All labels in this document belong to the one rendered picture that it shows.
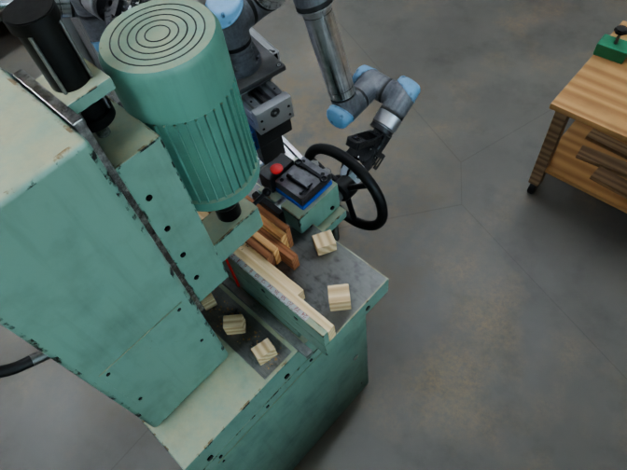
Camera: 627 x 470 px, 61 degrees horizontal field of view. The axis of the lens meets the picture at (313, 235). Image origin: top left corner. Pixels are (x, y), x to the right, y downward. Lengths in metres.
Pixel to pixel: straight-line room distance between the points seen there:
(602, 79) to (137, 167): 1.83
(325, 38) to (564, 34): 2.11
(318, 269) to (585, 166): 1.50
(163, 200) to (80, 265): 0.17
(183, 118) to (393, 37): 2.51
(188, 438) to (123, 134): 0.68
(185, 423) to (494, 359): 1.25
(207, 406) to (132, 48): 0.76
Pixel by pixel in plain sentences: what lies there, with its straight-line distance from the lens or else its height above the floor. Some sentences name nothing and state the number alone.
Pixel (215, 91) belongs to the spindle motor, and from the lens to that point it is 0.80.
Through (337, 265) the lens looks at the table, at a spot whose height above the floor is 0.90.
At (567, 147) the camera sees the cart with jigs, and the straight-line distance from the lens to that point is 2.49.
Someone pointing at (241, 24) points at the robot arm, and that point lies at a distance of 1.71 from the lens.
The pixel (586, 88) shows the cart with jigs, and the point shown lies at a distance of 2.23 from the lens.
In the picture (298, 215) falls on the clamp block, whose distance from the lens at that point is 1.22.
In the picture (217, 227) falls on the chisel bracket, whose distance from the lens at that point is 1.10.
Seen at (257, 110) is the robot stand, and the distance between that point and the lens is 1.73.
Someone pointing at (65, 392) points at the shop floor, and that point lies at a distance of 2.34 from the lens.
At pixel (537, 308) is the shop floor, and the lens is 2.24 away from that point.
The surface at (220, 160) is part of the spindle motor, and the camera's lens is 0.88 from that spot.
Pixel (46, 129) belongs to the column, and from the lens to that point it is 0.72.
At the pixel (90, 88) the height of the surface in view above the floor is 1.52.
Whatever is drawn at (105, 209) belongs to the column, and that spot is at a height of 1.41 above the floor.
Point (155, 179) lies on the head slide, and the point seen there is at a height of 1.36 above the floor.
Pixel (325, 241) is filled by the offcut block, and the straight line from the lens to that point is 1.20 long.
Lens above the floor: 1.95
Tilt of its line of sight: 57 degrees down
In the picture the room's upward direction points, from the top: 10 degrees counter-clockwise
